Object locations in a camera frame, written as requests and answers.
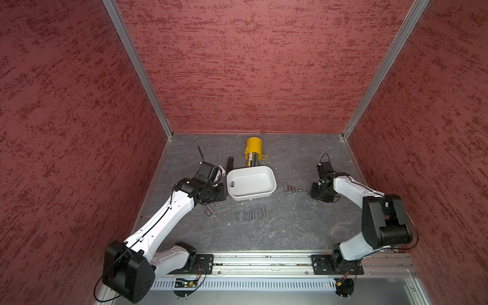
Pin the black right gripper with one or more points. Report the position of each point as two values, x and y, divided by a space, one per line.
314 194

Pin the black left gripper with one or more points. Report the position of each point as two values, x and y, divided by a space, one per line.
221 196

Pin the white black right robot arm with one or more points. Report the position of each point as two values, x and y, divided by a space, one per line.
384 223

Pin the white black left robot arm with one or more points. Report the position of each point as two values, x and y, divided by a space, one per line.
132 266

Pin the white plastic storage box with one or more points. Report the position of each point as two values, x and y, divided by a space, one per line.
251 183

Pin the yellow pen holder bucket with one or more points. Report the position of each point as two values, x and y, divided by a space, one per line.
255 145

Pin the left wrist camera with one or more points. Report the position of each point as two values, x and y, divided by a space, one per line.
208 174

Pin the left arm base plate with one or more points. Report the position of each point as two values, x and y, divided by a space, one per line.
198 263

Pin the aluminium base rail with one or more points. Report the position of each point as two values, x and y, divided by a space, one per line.
298 264

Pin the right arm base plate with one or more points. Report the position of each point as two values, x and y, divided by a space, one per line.
334 265

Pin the aluminium corner post right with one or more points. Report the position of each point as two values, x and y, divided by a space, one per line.
411 19

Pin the aluminium corner post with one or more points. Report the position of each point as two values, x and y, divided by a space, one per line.
128 44
411 19

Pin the aluminium corner post left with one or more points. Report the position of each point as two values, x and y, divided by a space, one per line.
128 44

